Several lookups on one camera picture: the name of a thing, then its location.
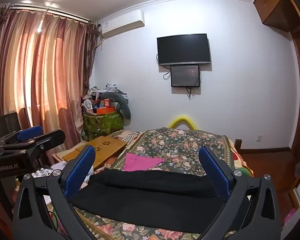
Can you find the white crumpled paper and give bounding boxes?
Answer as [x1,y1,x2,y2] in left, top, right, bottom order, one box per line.
[31,167,53,178]

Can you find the pink brown curtain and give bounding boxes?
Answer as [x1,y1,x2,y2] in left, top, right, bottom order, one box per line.
[0,10,98,142]

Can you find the floral bedspread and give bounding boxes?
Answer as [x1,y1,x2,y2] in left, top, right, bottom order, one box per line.
[72,127,243,240]

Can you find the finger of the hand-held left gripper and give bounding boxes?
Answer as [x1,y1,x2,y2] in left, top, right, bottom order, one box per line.
[0,126,43,145]
[0,129,66,159]

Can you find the striped cloth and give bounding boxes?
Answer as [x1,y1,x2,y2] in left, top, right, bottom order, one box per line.
[116,131,140,143]

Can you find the black mesh chair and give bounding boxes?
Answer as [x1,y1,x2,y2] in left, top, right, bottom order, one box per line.
[0,112,22,137]

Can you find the black pants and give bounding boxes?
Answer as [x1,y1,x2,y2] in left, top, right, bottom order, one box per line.
[71,169,252,224]

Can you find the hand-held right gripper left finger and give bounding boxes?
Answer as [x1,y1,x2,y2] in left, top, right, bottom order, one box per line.
[12,145,98,240]

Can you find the orange box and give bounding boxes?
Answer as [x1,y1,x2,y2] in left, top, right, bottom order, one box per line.
[94,107,115,115]

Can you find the black wall television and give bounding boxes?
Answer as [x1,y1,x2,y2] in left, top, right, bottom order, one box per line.
[157,33,212,66]

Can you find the yellow foam tube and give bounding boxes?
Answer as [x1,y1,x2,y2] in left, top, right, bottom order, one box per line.
[168,115,196,130]

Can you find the bamboo lap desk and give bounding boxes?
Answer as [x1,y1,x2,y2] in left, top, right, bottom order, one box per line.
[62,137,127,170]

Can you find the colourful fleece blanket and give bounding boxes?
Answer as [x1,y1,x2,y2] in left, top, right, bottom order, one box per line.
[227,139,254,178]

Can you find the small wall monitor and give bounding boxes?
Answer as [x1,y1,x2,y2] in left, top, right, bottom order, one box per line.
[170,65,201,88]

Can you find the pink cloth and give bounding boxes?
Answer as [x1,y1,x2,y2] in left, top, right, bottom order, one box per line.
[124,153,165,172]

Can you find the green fabric storage box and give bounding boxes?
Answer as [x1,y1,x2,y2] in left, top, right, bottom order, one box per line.
[83,112,123,142]

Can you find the pale wooden side table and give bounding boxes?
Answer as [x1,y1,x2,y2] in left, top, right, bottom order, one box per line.
[51,142,89,166]

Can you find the white air conditioner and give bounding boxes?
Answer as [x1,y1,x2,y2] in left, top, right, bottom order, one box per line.
[100,9,145,38]

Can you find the pile of clothes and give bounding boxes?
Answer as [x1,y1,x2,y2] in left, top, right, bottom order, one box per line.
[86,82,128,101]

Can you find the white curtain rail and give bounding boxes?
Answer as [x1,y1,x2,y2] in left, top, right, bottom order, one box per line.
[0,2,100,27]

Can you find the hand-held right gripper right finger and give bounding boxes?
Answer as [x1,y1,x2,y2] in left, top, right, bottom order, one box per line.
[198,146,282,240]

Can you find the wooden wall cabinet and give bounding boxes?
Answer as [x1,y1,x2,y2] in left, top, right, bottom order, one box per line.
[253,0,297,32]

